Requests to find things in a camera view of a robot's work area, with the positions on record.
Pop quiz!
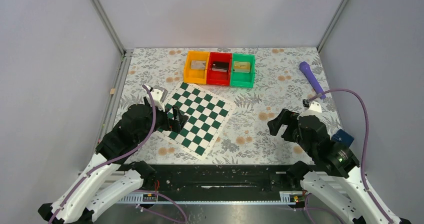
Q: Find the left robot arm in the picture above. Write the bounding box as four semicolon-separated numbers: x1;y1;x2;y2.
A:
38;103;189;224

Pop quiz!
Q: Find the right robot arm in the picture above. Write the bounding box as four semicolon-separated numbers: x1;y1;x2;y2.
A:
267;108;410;224

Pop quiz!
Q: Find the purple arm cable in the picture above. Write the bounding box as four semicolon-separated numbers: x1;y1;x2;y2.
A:
47;84;188;224
304;88;395;224

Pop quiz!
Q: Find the black card box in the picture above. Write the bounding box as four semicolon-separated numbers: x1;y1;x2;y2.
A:
211;62;230;72

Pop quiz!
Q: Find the blue leather card holder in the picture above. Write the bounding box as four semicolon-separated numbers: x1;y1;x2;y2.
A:
331;129;355;148

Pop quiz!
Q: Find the green plastic bin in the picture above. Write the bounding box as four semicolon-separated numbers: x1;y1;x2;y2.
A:
229;53;256;88

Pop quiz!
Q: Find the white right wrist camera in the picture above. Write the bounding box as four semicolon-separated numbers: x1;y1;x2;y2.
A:
298;99;322;118

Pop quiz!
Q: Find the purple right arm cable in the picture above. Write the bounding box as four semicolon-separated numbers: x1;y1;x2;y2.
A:
304;88;395;224

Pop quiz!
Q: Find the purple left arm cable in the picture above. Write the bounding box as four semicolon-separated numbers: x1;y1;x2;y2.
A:
47;84;188;224

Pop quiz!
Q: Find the yellow plastic bin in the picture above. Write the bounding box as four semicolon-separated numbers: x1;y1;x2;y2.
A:
183;50;210;84

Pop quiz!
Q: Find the gold card box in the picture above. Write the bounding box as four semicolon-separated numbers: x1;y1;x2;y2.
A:
232;61;251;73

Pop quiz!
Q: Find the silver card box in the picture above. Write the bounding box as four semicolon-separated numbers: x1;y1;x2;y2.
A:
190;60;207;70

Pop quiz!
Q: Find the green white chessboard mat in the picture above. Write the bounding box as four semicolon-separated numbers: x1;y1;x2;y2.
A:
155;82;237;160

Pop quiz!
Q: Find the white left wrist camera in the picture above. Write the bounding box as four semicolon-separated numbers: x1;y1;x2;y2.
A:
147;86;168;111

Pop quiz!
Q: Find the red plastic bin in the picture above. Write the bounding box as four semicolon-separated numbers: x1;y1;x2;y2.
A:
206;52;232;86

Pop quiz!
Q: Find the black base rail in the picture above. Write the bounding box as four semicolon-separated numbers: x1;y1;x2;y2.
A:
117;164;321;203

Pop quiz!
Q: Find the floral table mat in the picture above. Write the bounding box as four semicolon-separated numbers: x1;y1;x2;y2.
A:
112;47;329;165

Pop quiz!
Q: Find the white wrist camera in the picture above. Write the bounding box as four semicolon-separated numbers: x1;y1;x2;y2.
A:
147;86;168;111
298;99;322;118

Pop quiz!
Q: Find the purple toy microphone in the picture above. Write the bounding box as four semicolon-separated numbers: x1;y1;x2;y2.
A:
299;61;323;94

